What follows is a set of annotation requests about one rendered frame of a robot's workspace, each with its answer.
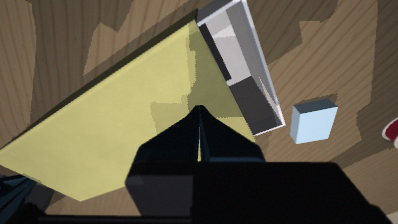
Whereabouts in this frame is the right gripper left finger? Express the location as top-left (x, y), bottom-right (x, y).
top-left (132, 105), bottom-right (199, 163)

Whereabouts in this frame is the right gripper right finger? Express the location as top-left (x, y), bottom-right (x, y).
top-left (200, 105), bottom-right (266, 162)

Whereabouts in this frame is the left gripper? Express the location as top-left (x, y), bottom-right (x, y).
top-left (0, 174), bottom-right (37, 224)

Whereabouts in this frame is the light blue block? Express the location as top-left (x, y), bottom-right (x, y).
top-left (290, 98), bottom-right (338, 144)

